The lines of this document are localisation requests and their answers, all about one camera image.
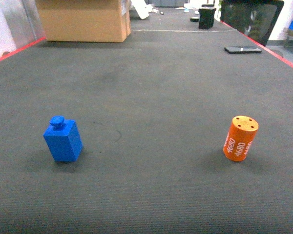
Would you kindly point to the blue block part with knob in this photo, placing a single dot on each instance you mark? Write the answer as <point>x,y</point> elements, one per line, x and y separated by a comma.
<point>63,139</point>

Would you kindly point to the orange cylinder cap 4680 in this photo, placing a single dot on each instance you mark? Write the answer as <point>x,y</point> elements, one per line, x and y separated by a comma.
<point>240,137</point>

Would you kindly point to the white device on table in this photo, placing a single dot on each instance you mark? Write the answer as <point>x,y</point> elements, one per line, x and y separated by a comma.
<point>141,8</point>

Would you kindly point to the black smartphone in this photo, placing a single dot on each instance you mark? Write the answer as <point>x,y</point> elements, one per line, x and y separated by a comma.
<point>242,49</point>

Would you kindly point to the small black flat object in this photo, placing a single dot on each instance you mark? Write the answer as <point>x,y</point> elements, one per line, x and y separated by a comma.
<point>194,19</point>

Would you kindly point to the large cardboard box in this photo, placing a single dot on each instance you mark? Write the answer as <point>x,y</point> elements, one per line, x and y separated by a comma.
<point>85,20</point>

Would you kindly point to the black box stack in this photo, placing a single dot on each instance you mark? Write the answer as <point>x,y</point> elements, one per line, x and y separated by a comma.
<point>206,17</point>

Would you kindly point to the black monitor screen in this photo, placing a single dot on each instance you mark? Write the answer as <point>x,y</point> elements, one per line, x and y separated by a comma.
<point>253,18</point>

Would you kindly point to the metal panel at left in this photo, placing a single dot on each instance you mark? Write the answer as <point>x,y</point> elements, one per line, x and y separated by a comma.
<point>23,21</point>

